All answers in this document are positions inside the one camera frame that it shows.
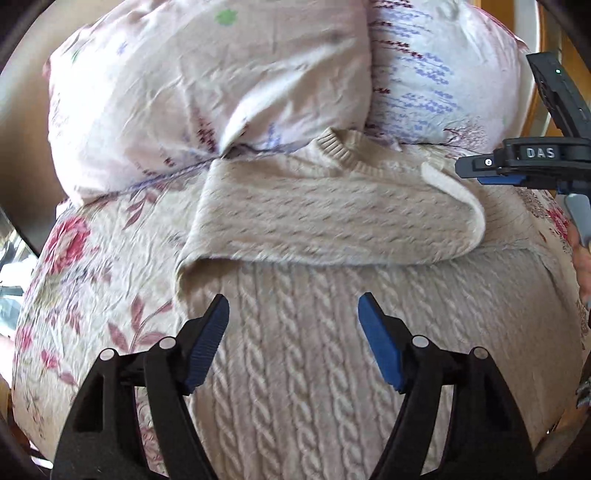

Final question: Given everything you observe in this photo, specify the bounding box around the floral bed sheet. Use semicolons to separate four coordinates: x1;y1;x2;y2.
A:
11;152;591;480

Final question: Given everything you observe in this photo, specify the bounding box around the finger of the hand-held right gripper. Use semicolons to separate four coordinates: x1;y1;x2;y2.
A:
455;154;527;186

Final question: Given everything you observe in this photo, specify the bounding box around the wooden bed frame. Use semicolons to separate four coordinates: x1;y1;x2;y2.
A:
480;0;591;139

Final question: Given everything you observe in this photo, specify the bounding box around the white pillow with blue print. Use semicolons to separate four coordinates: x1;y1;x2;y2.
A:
365;0;533;153

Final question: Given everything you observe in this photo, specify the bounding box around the beige cable-knit sweater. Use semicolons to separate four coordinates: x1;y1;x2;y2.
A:
174;128;587;480

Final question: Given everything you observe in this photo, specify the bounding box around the pink floral pillow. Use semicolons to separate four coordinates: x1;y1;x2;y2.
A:
44;0;376;207

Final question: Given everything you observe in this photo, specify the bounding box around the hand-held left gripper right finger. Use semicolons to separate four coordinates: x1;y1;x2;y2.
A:
358;292;539;480

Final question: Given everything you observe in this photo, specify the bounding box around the person's right hand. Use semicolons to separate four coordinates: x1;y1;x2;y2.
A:
571;226;591;333

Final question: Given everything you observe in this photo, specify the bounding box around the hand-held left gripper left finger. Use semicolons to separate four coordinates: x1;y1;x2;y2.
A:
50;294;230;480

